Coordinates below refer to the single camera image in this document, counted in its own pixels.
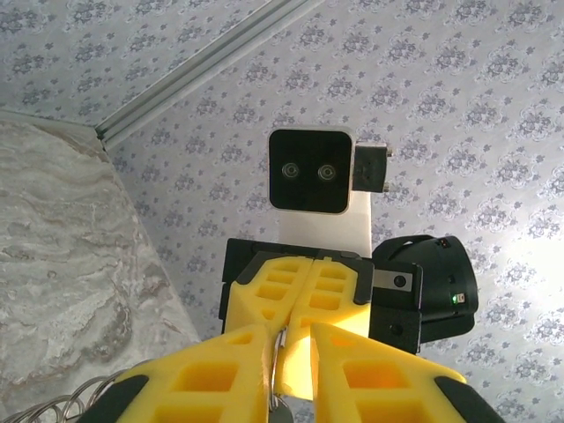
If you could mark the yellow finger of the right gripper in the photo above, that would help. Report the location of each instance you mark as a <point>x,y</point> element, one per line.
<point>273,291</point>
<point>335,291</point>

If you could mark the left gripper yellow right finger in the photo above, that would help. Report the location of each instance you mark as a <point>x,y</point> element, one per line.
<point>374,388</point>

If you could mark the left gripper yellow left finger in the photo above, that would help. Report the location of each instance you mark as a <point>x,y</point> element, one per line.
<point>198,388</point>

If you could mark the metal key organiser with rings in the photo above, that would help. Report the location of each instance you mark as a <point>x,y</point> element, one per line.
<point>280,412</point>

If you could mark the pale table edge strip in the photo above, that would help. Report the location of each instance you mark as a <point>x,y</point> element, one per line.
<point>44,120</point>

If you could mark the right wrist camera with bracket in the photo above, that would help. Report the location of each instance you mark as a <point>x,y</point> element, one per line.
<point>308,172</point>

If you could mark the right aluminium corner post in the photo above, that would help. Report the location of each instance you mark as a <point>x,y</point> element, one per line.
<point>198,66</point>

